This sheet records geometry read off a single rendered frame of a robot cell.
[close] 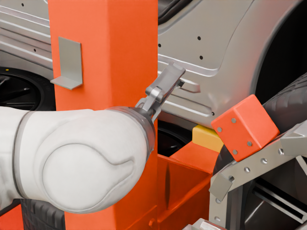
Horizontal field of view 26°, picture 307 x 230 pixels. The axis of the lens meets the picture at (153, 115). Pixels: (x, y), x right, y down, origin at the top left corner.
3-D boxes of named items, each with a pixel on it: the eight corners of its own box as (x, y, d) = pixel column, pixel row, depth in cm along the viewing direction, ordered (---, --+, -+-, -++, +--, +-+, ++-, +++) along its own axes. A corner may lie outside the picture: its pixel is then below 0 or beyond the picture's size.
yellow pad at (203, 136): (257, 138, 197) (258, 123, 194) (232, 158, 187) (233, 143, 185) (217, 124, 204) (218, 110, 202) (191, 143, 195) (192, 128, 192)
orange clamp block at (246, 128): (282, 132, 123) (254, 92, 123) (261, 150, 117) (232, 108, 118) (256, 146, 128) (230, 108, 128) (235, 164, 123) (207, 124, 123)
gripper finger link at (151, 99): (125, 125, 92) (134, 104, 88) (144, 100, 95) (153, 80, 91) (140, 134, 92) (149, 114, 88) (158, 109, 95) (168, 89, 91)
